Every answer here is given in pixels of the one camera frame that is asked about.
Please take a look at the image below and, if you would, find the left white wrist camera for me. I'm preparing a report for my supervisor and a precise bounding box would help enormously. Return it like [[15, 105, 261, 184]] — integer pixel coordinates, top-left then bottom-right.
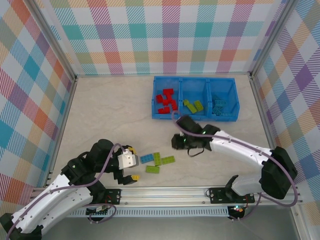
[[116, 148, 140, 170]]

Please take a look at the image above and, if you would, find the aluminium frame post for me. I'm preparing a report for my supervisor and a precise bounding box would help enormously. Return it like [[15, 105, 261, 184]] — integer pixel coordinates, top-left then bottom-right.
[[29, 0, 78, 81], [249, 0, 298, 76]]

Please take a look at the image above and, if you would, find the wide aluminium base rail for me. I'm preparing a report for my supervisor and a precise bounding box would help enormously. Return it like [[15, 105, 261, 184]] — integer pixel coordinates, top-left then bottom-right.
[[31, 186, 303, 207]]

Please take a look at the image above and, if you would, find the small circuit board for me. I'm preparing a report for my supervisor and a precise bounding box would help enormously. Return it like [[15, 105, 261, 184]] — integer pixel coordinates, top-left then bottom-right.
[[228, 205, 246, 219], [86, 205, 111, 216]]

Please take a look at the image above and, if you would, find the right small circuit board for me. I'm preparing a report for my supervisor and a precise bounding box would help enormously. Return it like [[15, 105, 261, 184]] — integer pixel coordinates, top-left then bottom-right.
[[228, 205, 246, 219]]

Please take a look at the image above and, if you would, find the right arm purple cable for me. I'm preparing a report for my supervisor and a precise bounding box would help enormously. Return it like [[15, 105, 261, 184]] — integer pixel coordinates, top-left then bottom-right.
[[171, 111, 300, 222]]

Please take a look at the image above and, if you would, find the thin black wire loop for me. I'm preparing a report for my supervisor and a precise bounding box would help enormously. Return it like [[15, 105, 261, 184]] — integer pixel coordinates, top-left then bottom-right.
[[187, 147, 206, 158]]

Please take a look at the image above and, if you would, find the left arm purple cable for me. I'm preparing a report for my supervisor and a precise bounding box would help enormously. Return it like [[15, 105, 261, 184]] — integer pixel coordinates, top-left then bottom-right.
[[4, 143, 128, 240]]

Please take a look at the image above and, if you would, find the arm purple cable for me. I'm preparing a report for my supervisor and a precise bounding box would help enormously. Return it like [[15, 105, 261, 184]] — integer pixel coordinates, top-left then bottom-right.
[[171, 111, 300, 222], [4, 143, 128, 240]]

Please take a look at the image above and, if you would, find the white slotted cable duct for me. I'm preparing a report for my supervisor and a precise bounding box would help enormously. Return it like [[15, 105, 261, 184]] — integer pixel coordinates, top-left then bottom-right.
[[66, 208, 231, 218]]

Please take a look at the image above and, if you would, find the left small circuit board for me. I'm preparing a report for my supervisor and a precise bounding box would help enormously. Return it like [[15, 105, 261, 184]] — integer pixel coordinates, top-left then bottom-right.
[[86, 205, 111, 216]]

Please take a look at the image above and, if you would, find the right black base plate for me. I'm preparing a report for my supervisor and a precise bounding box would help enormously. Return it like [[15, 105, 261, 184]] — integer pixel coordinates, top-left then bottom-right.
[[208, 186, 256, 205]]

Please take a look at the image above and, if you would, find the aluminium side rail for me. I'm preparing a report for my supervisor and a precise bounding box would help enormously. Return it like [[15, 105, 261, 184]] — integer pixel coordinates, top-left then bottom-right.
[[248, 73, 288, 186], [44, 77, 78, 188]]

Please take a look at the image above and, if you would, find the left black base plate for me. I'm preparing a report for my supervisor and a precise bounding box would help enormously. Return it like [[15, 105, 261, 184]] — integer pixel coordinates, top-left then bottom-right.
[[97, 188, 122, 206]]

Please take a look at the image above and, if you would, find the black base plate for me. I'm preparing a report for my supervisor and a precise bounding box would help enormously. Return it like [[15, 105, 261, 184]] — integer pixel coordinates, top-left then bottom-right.
[[208, 186, 256, 205], [97, 188, 122, 206]]

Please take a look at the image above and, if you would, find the aluminium back rail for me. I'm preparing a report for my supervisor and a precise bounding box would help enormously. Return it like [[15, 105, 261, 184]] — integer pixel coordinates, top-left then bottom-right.
[[73, 71, 253, 79]]

